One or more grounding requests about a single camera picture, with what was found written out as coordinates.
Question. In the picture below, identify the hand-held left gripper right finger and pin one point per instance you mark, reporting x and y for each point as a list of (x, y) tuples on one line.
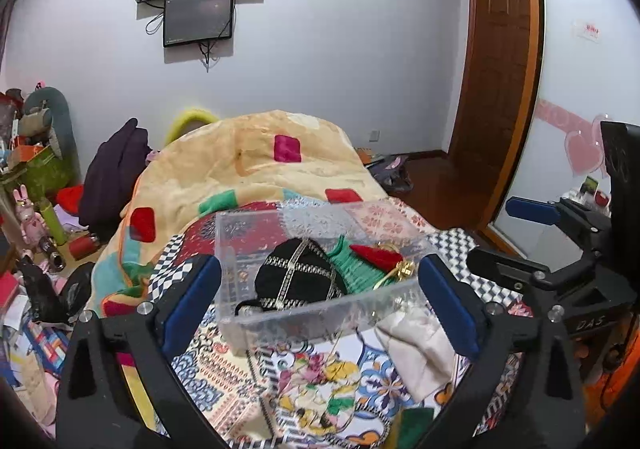
[(446, 304)]

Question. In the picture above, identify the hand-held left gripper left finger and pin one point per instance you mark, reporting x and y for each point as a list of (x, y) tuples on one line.
[(192, 301)]

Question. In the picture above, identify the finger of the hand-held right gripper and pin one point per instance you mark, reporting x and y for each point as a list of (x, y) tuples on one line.
[(505, 265), (530, 210)]

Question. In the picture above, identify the clear plastic box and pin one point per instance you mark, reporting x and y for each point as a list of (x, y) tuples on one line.
[(300, 324)]

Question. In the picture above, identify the gold bell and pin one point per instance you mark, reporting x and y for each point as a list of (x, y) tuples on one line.
[(404, 270)]

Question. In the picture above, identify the beige cloth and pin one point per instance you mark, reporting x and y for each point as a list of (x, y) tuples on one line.
[(415, 354)]

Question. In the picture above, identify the pink heart sticker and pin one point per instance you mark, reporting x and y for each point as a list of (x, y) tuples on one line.
[(582, 154)]

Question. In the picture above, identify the patterned bedsheet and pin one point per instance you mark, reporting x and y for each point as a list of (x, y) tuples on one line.
[(225, 379)]

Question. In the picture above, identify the red sock with gold trim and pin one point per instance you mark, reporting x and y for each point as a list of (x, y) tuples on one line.
[(375, 255)]

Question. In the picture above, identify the green knit cloth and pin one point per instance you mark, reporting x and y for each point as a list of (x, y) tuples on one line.
[(360, 273)]

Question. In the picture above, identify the black patterned sock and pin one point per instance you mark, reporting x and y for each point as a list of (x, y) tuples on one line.
[(295, 279)]

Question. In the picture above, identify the red can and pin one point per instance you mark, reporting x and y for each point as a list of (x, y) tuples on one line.
[(82, 246)]

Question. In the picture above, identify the wooden door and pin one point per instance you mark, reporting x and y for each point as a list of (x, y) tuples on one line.
[(492, 79)]

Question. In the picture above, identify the black plastic bag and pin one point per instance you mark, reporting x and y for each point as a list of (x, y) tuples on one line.
[(47, 294)]

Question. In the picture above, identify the yellow fleece blanket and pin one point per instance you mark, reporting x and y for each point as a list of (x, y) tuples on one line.
[(240, 164)]

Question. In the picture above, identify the floral scarf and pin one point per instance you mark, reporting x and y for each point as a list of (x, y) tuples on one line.
[(320, 389)]

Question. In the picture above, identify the dark purple coat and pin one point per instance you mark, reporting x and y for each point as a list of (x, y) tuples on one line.
[(110, 169)]

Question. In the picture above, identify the green tube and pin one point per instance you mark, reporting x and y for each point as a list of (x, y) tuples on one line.
[(54, 224)]

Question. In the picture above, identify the red cloth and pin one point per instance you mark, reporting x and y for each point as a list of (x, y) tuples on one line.
[(70, 199)]

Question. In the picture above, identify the pink rabbit toy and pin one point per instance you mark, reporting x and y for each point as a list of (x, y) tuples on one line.
[(27, 216)]

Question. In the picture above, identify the green gift bag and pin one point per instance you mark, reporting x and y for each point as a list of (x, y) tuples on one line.
[(42, 169)]

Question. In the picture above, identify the grey plush toy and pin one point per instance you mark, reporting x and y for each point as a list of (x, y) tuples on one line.
[(60, 119)]

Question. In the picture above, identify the wooden door frame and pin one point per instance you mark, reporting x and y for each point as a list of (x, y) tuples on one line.
[(532, 54)]

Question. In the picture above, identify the wall socket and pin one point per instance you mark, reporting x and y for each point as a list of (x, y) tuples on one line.
[(375, 135)]

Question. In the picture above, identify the white red wall sticker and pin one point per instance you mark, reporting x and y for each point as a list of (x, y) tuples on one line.
[(587, 31)]

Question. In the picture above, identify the small wall monitor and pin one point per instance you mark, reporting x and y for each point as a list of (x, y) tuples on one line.
[(197, 19)]

